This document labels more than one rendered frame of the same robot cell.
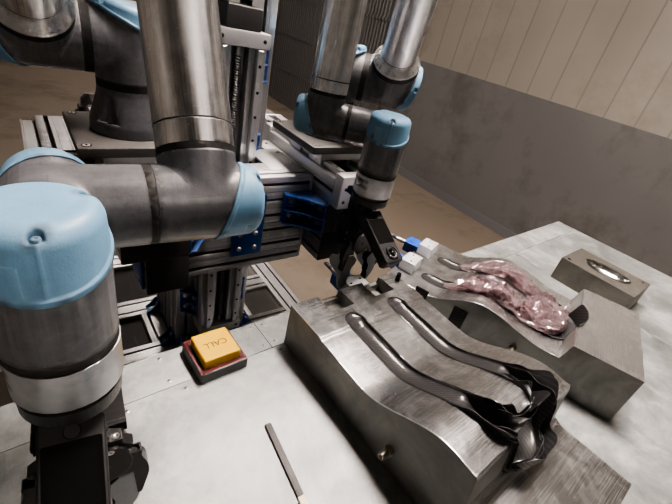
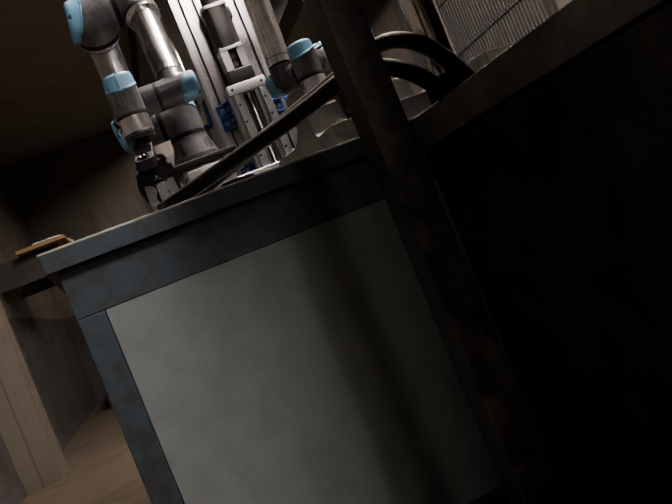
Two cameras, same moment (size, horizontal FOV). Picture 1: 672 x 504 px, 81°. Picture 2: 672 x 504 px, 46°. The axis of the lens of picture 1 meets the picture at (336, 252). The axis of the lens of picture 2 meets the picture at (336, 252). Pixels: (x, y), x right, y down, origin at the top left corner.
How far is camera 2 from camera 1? 1.82 m
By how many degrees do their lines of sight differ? 41
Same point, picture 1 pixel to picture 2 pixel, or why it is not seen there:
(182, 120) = (159, 65)
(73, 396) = (136, 123)
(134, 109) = (191, 143)
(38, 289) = (118, 86)
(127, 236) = (150, 100)
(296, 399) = not seen: hidden behind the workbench
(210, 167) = (170, 72)
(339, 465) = not seen: hidden behind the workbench
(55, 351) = (126, 105)
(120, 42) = (173, 112)
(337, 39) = (263, 35)
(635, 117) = not seen: outside the picture
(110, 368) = (145, 118)
